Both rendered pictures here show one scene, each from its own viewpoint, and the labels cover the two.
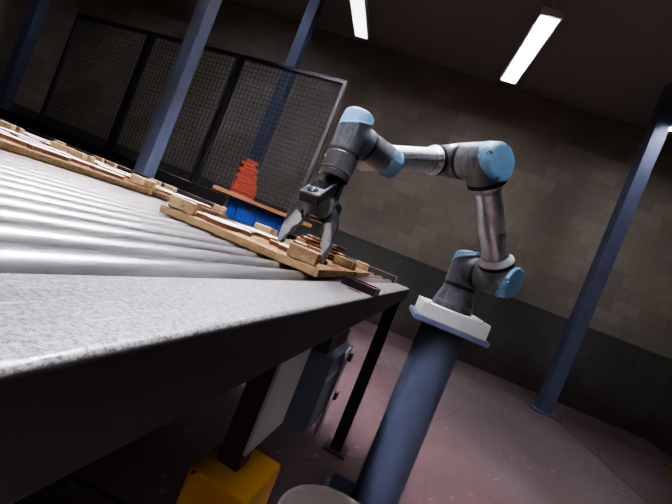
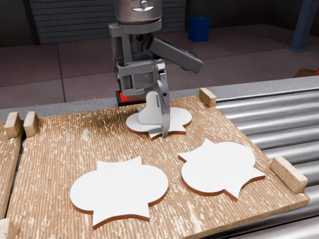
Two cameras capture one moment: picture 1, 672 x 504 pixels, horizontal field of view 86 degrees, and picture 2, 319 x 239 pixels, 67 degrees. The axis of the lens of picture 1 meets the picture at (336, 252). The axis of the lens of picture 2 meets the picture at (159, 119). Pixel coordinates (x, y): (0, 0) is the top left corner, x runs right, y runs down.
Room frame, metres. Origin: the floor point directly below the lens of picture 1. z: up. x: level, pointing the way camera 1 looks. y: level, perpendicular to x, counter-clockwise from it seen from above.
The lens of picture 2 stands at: (1.01, 0.45, 1.21)
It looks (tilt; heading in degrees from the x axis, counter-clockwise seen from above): 32 degrees down; 240
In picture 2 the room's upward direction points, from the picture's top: straight up
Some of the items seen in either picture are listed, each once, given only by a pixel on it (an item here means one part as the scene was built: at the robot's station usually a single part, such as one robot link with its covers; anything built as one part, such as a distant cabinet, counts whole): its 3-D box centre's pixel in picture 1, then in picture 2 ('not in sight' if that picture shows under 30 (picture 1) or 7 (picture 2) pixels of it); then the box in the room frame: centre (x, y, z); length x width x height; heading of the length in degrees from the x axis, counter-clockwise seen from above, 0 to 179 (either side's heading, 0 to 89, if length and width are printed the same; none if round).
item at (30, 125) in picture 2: (343, 262); (31, 123); (1.03, -0.03, 0.95); 0.06 x 0.02 x 0.03; 78
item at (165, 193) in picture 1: (159, 188); not in sight; (1.33, 0.69, 0.94); 0.41 x 0.35 x 0.04; 164
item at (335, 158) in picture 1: (337, 164); (138, 7); (0.83, 0.07, 1.16); 0.08 x 0.08 x 0.05
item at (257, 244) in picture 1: (275, 247); (142, 153); (0.87, 0.14, 0.93); 0.41 x 0.35 x 0.02; 168
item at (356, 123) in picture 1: (352, 135); not in sight; (0.84, 0.06, 1.24); 0.09 x 0.08 x 0.11; 124
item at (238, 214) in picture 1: (253, 215); not in sight; (1.89, 0.48, 0.97); 0.31 x 0.31 x 0.10; 22
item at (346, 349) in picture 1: (307, 375); not in sight; (0.60, -0.03, 0.77); 0.14 x 0.11 x 0.18; 164
